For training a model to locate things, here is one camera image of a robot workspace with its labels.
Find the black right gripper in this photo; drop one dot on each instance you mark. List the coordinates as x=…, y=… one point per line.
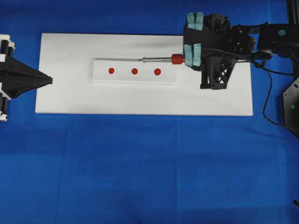
x=223, y=40

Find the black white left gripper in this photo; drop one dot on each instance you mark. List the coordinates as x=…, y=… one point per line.
x=14, y=75

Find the red handled soldering iron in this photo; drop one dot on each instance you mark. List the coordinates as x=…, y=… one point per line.
x=174, y=59

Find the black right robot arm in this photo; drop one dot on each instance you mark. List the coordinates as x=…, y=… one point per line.
x=280, y=39

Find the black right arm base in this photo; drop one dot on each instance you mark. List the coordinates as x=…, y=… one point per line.
x=291, y=107

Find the white foam board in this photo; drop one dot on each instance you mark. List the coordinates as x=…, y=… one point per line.
x=68, y=59

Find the white raised strip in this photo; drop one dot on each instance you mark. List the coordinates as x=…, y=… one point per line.
x=123, y=72

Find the blue table cloth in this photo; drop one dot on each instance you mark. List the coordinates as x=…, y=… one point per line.
x=127, y=169

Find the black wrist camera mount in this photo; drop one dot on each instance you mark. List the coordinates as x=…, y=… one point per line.
x=216, y=72

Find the black aluminium table frame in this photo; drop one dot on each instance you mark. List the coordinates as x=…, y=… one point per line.
x=293, y=11

